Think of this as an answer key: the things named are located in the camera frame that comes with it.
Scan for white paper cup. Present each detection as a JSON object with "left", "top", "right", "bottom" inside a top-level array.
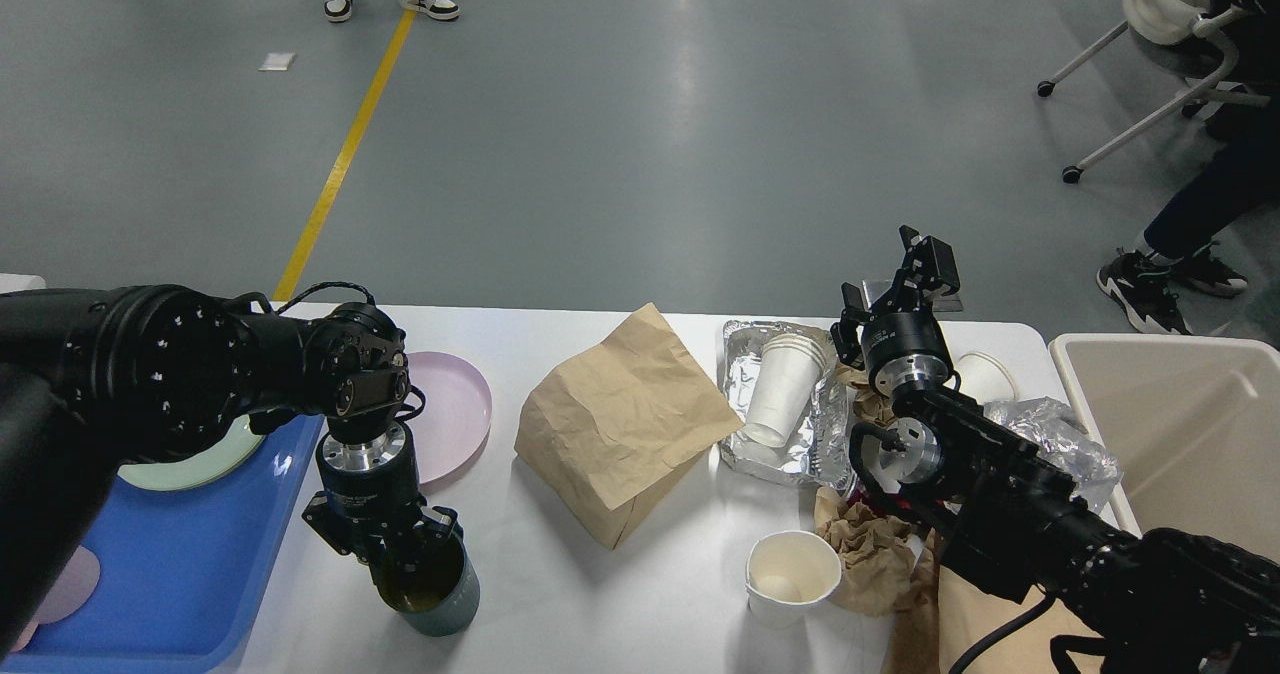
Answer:
[
  {"left": 745, "top": 531, "right": 844, "bottom": 629},
  {"left": 954, "top": 350, "right": 1019, "bottom": 405}
]

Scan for pink mug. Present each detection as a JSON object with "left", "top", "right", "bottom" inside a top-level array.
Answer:
[{"left": 10, "top": 545, "right": 101, "bottom": 652}]

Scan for crumpled clear plastic wrap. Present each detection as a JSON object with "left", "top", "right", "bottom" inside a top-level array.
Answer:
[{"left": 983, "top": 396, "right": 1123, "bottom": 514}]

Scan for person in dark clothes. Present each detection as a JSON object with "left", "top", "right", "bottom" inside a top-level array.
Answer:
[{"left": 1096, "top": 0, "right": 1279, "bottom": 335}]

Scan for pink plate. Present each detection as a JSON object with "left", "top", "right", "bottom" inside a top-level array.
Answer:
[{"left": 408, "top": 350, "right": 493, "bottom": 483}]

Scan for blue plastic tray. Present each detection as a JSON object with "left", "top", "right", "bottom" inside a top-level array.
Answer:
[{"left": 3, "top": 416, "right": 324, "bottom": 673}]

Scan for white paper cup back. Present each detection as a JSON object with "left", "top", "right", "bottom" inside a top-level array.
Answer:
[{"left": 954, "top": 350, "right": 1019, "bottom": 405}]

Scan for beige plastic bin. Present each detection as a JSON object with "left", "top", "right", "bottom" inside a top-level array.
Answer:
[{"left": 1050, "top": 335, "right": 1279, "bottom": 559}]

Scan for flat brown paper sheet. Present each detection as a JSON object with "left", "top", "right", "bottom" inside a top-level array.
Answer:
[{"left": 879, "top": 533, "right": 1096, "bottom": 673}]

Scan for white paper cup front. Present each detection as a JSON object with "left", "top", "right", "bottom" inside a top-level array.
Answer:
[{"left": 745, "top": 531, "right": 844, "bottom": 629}]

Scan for white side table corner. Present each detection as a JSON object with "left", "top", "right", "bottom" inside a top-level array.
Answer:
[{"left": 0, "top": 272, "right": 47, "bottom": 294}]

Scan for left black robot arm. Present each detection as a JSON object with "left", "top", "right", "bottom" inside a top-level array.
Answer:
[{"left": 1, "top": 285, "right": 465, "bottom": 647}]

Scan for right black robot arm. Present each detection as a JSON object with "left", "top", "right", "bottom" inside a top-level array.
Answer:
[{"left": 831, "top": 226, "right": 1279, "bottom": 673}]

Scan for dark teal mug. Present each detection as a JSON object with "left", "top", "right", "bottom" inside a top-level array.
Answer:
[{"left": 372, "top": 522, "right": 481, "bottom": 637}]

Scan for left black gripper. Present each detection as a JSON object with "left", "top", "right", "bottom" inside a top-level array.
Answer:
[{"left": 301, "top": 422, "right": 460, "bottom": 567}]

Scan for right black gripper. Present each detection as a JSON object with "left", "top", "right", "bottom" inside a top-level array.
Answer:
[{"left": 829, "top": 226, "right": 961, "bottom": 395}]

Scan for brown paper bag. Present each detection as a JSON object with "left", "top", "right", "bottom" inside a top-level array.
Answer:
[{"left": 515, "top": 304, "right": 742, "bottom": 550}]

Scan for aluminium foil tray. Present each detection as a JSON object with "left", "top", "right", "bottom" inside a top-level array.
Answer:
[{"left": 718, "top": 320, "right": 855, "bottom": 492}]

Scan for stacked white paper cups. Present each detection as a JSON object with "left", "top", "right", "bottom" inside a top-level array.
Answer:
[{"left": 742, "top": 333, "right": 835, "bottom": 449}]

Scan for green plate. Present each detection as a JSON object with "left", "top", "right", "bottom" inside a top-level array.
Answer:
[{"left": 118, "top": 414, "right": 264, "bottom": 492}]

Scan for office chair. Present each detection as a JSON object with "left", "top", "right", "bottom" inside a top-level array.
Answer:
[{"left": 1036, "top": 0, "right": 1277, "bottom": 185}]

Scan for crumpled brown paper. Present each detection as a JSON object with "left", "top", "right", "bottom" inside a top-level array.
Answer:
[{"left": 813, "top": 364, "right": 925, "bottom": 616}]

